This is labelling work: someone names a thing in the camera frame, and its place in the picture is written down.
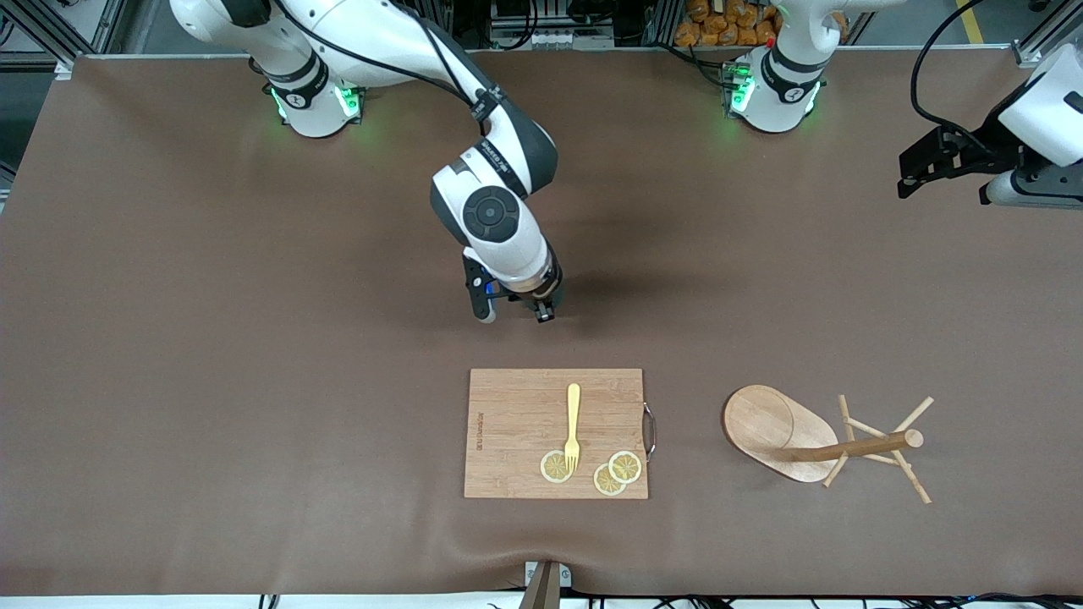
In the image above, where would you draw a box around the wooden mug tree rack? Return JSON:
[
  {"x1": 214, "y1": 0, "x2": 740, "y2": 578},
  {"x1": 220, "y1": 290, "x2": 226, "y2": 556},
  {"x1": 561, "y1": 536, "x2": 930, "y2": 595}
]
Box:
[{"x1": 722, "y1": 384, "x2": 936, "y2": 506}]

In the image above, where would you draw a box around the yellow plastic fork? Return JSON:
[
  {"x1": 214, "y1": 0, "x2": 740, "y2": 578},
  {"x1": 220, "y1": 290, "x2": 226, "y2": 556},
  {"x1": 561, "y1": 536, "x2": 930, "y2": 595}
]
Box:
[{"x1": 563, "y1": 383, "x2": 583, "y2": 473}]

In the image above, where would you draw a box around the wooden cutting board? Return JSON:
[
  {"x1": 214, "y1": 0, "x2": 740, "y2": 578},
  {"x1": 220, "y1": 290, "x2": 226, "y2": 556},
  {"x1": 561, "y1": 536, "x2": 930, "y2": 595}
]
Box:
[{"x1": 464, "y1": 368, "x2": 657, "y2": 500}]

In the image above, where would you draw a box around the orange snack packet pile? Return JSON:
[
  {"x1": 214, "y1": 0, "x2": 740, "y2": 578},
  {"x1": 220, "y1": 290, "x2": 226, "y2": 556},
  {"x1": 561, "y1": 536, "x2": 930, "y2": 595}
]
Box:
[{"x1": 674, "y1": 0, "x2": 783, "y2": 47}]

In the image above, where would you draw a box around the brown table mat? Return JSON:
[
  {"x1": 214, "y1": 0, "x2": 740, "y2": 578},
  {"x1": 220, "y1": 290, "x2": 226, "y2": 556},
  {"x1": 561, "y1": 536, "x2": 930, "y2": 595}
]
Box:
[{"x1": 0, "y1": 47, "x2": 1083, "y2": 597}]

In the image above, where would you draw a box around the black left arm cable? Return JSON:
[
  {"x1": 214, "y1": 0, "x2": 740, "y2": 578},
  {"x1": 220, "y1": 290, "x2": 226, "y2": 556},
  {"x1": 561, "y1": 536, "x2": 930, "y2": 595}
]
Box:
[{"x1": 910, "y1": 0, "x2": 1001, "y2": 151}]

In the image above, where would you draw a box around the aluminium frame post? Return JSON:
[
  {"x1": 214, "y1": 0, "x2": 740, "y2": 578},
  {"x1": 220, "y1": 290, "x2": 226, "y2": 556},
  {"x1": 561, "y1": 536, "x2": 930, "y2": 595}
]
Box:
[
  {"x1": 0, "y1": 0, "x2": 128, "y2": 81},
  {"x1": 1011, "y1": 0, "x2": 1083, "y2": 69}
]

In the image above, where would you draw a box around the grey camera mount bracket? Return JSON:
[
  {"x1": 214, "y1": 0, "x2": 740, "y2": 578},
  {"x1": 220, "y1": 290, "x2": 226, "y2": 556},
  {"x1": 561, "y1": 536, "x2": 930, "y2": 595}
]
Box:
[{"x1": 518, "y1": 560, "x2": 574, "y2": 609}]

